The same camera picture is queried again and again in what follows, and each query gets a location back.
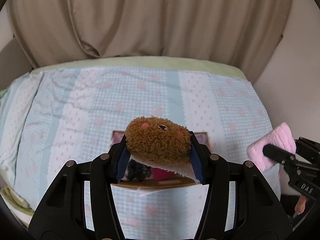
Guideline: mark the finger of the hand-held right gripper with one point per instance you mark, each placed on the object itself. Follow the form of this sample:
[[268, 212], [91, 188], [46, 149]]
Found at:
[[277, 153], [308, 143]]

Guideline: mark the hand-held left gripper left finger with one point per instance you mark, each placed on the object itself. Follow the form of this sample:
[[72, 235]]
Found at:
[[75, 192]]

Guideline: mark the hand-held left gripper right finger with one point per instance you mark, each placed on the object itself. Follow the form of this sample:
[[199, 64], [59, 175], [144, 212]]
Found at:
[[245, 195]]

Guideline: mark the pink plush toy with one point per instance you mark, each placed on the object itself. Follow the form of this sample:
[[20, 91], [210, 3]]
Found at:
[[270, 137]]

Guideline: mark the black sock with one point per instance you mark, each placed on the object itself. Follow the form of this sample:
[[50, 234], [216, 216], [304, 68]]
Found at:
[[137, 171]]

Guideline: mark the pink patterned cardboard box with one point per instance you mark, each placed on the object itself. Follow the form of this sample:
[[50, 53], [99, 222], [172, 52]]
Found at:
[[155, 183]]

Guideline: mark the magenta pouch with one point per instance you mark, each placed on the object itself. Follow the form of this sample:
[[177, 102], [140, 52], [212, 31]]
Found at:
[[163, 174]]

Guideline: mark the brown plush toy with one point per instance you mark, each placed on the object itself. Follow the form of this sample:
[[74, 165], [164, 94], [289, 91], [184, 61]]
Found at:
[[157, 140]]

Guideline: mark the person's right hand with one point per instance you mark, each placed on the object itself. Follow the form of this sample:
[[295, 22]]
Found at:
[[301, 203]]

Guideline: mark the green striped cushion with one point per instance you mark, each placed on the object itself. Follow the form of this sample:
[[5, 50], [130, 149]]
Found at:
[[17, 205]]

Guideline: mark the blue checked floral blanket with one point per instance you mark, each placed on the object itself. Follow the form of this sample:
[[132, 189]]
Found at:
[[100, 100]]

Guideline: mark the beige upholstered headboard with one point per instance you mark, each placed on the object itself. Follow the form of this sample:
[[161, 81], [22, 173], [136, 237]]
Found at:
[[13, 60]]

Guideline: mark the light green bed sheet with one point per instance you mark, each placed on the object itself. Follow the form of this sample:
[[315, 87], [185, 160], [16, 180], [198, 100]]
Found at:
[[150, 61]]

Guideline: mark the beige curtain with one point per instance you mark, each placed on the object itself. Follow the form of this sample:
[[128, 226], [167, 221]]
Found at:
[[50, 22], [187, 17]]

